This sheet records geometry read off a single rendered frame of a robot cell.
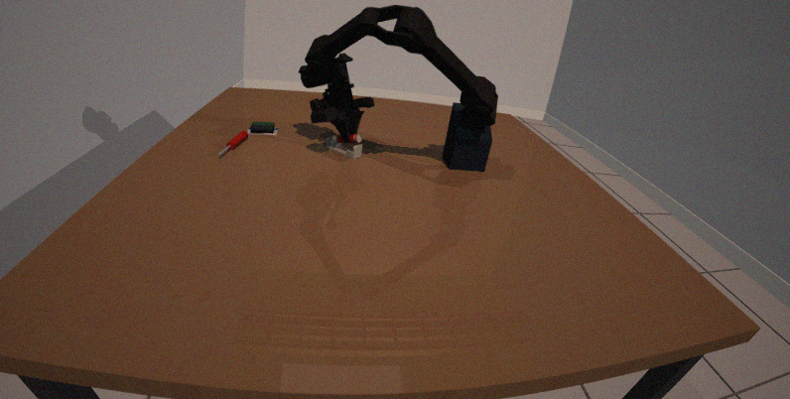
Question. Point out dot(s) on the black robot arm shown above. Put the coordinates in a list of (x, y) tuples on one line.
[(415, 33)]

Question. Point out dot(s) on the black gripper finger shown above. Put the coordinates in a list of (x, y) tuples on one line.
[(342, 126), (354, 119)]

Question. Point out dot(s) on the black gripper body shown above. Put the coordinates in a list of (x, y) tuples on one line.
[(342, 103)]

